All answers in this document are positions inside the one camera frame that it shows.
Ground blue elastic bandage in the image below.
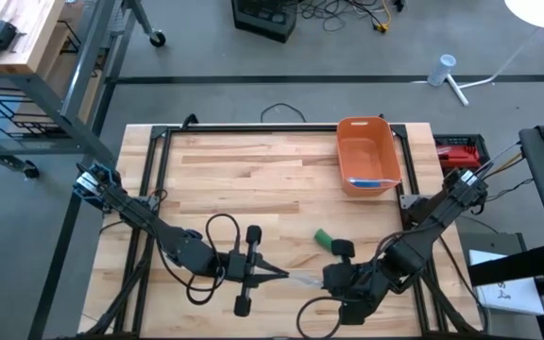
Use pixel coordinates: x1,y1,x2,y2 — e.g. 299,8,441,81
348,178,391,189

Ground black looped gripper cable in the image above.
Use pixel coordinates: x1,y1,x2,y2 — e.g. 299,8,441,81
295,296,345,340
156,212,244,306

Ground red black tool case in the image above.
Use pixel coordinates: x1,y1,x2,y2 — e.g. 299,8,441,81
434,134,490,172

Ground white cylindrical cup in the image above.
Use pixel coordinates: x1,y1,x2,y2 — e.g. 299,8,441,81
426,53,457,88

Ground wooden workbench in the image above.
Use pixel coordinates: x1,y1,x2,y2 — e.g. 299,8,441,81
0,0,117,171

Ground black flat bar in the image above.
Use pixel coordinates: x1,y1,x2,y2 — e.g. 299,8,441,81
467,243,544,288

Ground white round side table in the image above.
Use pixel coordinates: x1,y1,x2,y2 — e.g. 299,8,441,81
411,0,544,108

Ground black wire rack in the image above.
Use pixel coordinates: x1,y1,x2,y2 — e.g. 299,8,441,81
0,84,73,139

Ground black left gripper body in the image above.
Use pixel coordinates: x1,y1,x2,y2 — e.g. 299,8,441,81
226,225,264,317

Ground grey caster wheel leg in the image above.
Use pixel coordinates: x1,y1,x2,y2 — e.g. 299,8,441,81
125,0,167,48

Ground tangled floor cables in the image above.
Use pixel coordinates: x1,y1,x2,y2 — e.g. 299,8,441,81
297,0,408,34

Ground green elastic bandage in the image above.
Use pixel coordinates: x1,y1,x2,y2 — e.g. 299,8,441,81
313,228,334,251

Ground black floor cable loop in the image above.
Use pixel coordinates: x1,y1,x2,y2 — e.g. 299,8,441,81
260,102,307,124

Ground white paper sheet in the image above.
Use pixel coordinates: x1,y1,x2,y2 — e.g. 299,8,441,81
468,248,544,316

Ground orange plastic bin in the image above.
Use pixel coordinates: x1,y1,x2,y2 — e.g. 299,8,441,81
336,116,403,198

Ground black aluminium rig frame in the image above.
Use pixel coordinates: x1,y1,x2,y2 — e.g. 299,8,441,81
80,123,485,340

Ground clear plastic bag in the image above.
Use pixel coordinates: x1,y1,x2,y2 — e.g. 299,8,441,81
286,272,325,290
346,174,401,190

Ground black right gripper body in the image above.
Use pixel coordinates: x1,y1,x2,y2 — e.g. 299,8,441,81
322,238,383,327

